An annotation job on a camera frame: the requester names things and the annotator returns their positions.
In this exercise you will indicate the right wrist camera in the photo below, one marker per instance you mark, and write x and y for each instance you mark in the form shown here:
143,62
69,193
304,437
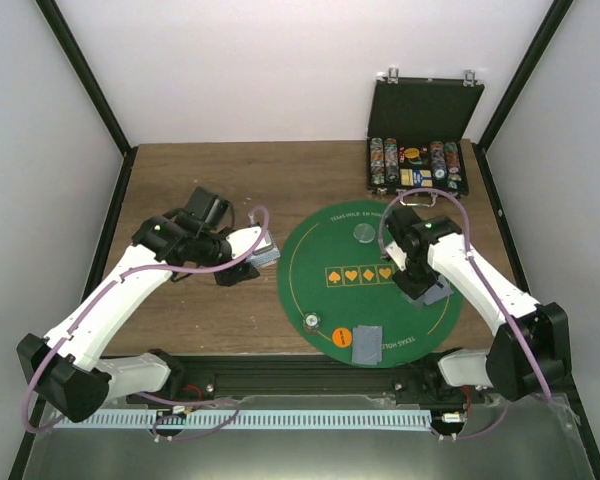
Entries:
395,253

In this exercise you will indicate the blue patterned card deck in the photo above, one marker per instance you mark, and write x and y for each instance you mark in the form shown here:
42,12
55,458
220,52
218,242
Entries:
264,258

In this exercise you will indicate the black poker chip case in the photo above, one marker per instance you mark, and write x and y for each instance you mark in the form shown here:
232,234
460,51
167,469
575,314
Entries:
416,112

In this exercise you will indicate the clear round dealer button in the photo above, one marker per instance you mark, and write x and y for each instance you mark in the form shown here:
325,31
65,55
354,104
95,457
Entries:
364,233

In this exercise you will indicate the blue card box in case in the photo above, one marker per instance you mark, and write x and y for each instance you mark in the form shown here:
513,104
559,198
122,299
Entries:
422,178

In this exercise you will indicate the orange round blind button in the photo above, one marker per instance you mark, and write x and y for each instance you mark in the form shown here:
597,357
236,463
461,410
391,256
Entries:
342,337

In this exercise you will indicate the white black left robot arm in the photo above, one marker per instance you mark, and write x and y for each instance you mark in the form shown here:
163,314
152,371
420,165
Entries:
65,367

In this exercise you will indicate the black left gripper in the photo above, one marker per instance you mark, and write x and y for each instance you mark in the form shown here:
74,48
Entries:
236,274

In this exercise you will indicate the round green poker mat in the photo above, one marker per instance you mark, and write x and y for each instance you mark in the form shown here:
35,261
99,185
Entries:
323,269

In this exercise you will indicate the light blue slotted cable duct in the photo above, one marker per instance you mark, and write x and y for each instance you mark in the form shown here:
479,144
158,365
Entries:
390,420

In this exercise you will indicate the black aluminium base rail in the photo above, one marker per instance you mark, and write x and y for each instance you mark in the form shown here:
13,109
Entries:
207,377

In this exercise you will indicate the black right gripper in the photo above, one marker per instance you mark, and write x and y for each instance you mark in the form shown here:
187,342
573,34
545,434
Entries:
412,289

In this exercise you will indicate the yellow card box in case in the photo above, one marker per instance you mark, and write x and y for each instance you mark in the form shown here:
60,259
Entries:
406,176

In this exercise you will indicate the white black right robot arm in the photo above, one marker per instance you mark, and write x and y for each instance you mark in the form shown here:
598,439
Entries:
530,351

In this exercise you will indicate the chip row in case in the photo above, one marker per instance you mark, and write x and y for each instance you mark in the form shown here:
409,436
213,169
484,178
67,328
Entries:
392,170
438,160
376,148
452,159

